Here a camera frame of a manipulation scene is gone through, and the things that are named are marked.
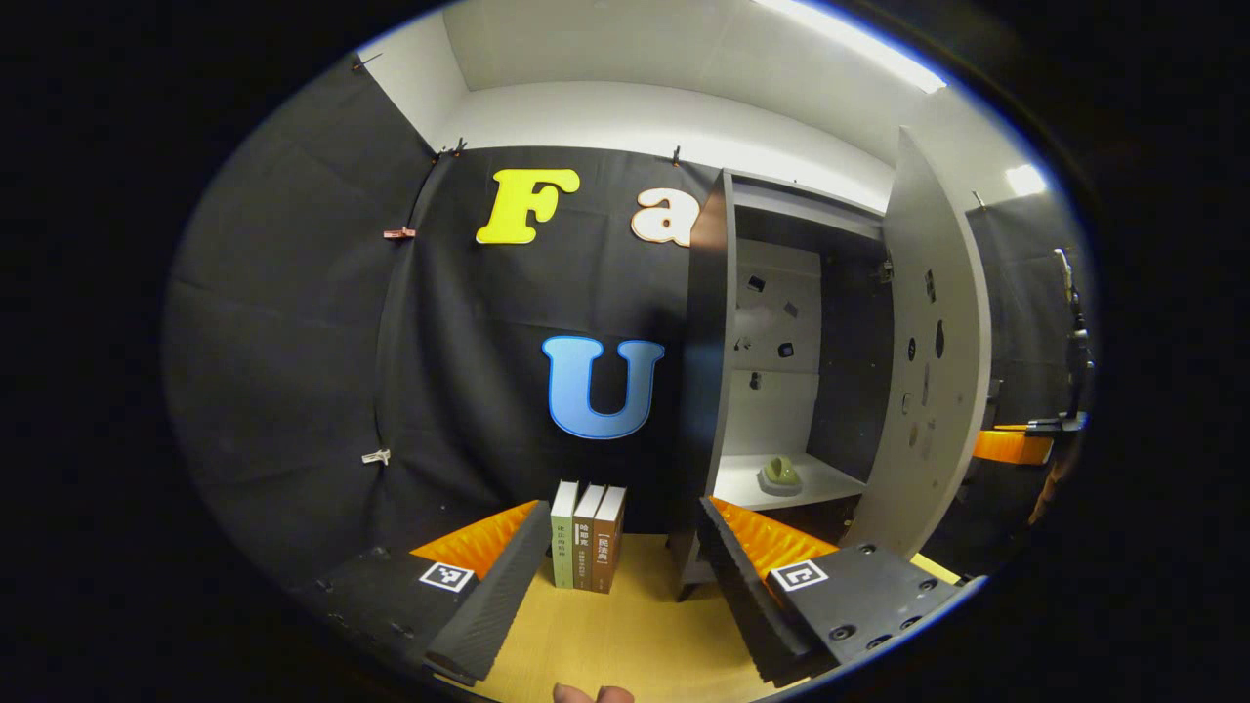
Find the green book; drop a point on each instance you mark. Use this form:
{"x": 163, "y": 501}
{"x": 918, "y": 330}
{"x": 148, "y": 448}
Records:
{"x": 563, "y": 547}

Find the dark grey cabinet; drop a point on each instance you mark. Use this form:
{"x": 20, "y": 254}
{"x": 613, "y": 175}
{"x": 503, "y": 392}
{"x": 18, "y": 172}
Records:
{"x": 708, "y": 371}

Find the white clip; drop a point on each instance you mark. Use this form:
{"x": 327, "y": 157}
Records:
{"x": 376, "y": 456}

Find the dark brown book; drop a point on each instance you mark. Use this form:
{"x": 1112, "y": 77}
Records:
{"x": 607, "y": 552}

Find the small ceiling light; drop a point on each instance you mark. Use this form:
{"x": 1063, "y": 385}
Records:
{"x": 1025, "y": 181}

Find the grey cabinet door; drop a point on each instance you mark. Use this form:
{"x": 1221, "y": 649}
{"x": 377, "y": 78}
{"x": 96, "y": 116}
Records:
{"x": 962, "y": 410}

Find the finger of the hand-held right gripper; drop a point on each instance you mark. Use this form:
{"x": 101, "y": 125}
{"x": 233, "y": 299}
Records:
{"x": 1011, "y": 447}

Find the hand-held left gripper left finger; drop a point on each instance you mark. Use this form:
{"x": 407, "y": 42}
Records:
{"x": 498, "y": 605}

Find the long ceiling light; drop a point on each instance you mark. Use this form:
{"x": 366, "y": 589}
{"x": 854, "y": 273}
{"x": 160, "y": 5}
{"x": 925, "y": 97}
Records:
{"x": 859, "y": 44}

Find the beige brown book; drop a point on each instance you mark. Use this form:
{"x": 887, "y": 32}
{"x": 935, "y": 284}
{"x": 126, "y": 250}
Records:
{"x": 584, "y": 547}

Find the metal cabinet hinge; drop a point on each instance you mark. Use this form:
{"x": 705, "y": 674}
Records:
{"x": 886, "y": 271}

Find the black backdrop cloth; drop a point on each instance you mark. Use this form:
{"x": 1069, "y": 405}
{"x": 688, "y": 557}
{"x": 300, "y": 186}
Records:
{"x": 293, "y": 342}

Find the red clip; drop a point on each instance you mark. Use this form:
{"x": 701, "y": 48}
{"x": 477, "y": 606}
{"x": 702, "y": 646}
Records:
{"x": 398, "y": 232}

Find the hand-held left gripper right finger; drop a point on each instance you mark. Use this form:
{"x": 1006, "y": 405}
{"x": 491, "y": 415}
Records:
{"x": 747, "y": 605}

